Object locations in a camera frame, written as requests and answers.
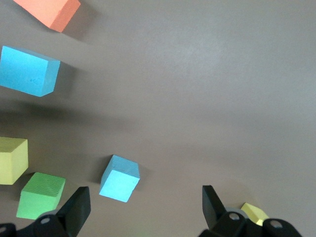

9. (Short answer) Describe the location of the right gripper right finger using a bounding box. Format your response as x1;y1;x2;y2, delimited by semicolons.
199;185;303;237

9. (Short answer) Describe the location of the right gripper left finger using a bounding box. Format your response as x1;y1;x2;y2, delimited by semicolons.
0;186;92;237

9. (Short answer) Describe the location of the green foam cube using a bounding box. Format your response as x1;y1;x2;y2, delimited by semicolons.
16;172;67;220

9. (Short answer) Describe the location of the blue foam cube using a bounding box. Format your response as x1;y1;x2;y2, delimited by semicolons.
99;154;140;203
0;45;61;98

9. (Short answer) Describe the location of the yellow foam cube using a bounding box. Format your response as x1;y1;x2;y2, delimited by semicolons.
240;202;270;227
0;137;29;186

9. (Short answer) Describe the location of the orange foam cube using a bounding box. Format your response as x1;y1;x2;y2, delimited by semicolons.
13;0;81;33

